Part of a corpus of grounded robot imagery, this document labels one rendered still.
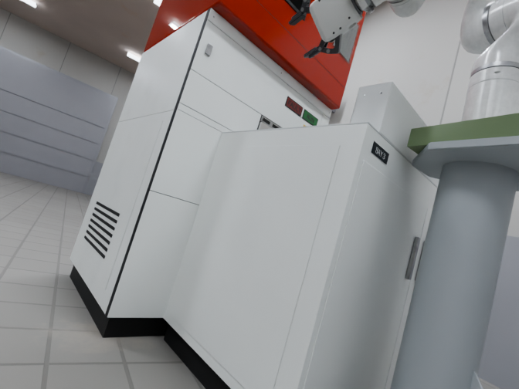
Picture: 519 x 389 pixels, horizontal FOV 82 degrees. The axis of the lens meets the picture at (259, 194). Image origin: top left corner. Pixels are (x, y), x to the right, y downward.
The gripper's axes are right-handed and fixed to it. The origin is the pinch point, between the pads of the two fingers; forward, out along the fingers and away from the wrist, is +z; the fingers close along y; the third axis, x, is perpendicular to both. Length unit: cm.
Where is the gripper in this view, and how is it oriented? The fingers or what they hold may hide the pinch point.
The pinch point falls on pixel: (301, 38)
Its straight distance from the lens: 89.9
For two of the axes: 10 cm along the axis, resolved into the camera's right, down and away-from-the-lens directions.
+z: -7.4, 2.9, 6.1
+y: -4.5, -8.9, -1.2
